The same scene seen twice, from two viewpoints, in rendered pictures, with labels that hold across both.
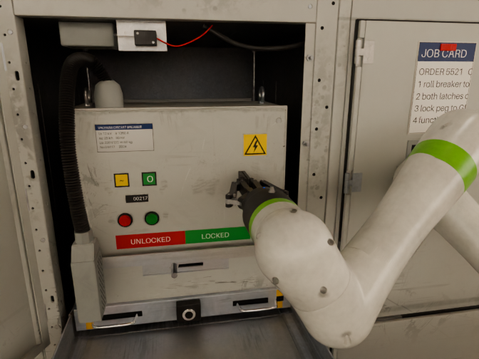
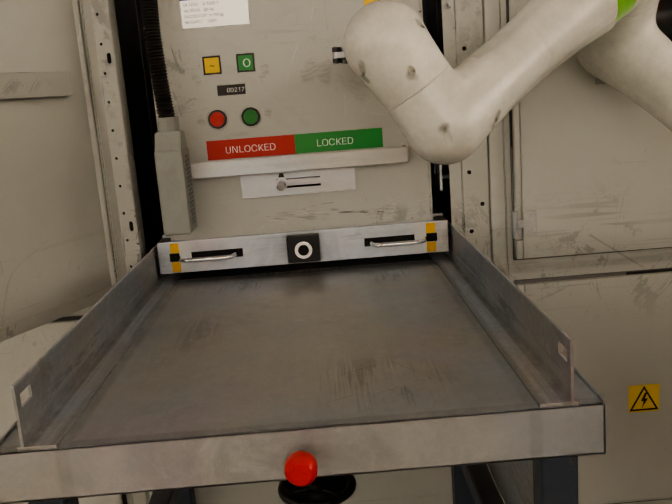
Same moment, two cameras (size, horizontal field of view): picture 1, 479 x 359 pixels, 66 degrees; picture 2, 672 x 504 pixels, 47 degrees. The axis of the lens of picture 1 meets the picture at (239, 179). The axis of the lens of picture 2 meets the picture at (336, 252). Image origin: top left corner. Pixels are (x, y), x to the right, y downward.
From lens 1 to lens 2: 0.65 m
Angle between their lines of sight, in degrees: 10
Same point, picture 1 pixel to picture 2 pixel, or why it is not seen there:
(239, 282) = (373, 212)
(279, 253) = (360, 30)
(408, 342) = (640, 315)
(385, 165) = not seen: hidden behind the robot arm
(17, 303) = (91, 223)
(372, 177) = not seen: hidden behind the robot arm
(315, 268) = (398, 42)
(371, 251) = (482, 55)
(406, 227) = (528, 32)
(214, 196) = (330, 85)
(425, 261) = (649, 177)
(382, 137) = not seen: outside the picture
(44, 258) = (122, 169)
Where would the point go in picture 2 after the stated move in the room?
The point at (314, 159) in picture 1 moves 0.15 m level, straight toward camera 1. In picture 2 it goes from (463, 26) to (444, 21)
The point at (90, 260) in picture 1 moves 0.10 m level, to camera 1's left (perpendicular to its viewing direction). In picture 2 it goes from (177, 148) to (121, 152)
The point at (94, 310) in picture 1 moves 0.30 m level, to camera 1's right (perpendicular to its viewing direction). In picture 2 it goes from (182, 217) to (356, 208)
